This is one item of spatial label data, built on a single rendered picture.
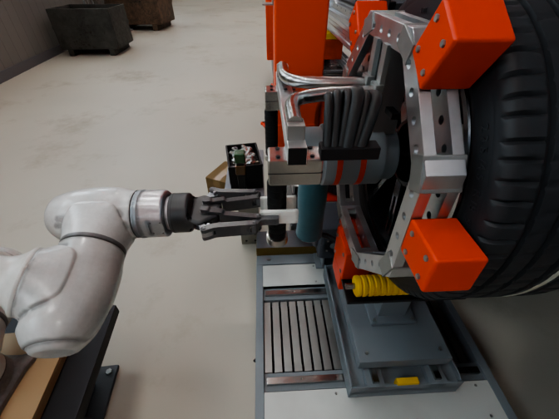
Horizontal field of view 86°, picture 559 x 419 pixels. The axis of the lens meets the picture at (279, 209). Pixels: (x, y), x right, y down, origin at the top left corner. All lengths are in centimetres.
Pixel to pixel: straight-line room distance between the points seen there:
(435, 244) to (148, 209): 46
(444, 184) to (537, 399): 116
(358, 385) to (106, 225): 89
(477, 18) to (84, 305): 62
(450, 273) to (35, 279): 57
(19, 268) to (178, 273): 113
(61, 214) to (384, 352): 96
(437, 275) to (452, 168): 15
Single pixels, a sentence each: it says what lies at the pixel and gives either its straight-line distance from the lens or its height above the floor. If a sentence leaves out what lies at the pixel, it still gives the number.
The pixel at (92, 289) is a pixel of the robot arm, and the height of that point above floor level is 83.
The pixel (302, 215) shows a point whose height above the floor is 59.
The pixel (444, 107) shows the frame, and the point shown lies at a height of 103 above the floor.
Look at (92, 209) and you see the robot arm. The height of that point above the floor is 87.
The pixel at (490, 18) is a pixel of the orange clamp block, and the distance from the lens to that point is 49.
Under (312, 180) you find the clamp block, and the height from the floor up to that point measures 91.
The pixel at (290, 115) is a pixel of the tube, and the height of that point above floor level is 101.
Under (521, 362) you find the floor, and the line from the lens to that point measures 161.
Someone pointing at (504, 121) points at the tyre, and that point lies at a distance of 50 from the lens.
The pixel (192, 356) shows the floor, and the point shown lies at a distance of 136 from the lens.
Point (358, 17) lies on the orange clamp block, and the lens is 85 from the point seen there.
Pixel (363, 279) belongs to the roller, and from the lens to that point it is 86.
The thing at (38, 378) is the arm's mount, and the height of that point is 33.
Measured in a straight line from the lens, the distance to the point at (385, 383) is 117.
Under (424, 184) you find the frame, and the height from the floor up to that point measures 95.
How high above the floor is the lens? 119
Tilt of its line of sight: 39 degrees down
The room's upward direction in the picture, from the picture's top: straight up
